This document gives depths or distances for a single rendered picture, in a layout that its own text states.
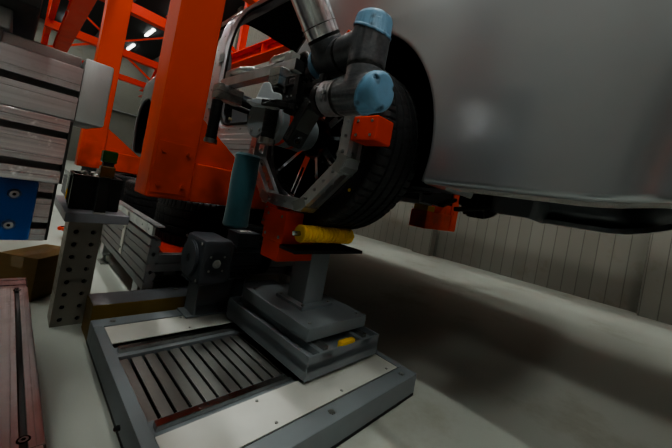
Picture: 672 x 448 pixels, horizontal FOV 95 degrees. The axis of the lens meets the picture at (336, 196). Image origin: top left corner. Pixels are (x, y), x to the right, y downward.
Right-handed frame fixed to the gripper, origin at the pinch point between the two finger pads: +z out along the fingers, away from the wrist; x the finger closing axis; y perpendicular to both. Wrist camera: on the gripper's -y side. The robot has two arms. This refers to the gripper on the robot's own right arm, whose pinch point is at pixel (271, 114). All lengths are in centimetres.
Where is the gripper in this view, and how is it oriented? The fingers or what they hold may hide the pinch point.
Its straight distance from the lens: 84.8
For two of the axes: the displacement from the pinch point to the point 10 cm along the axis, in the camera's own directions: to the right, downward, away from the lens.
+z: -7.1, -1.3, 6.9
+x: -6.8, -1.3, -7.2
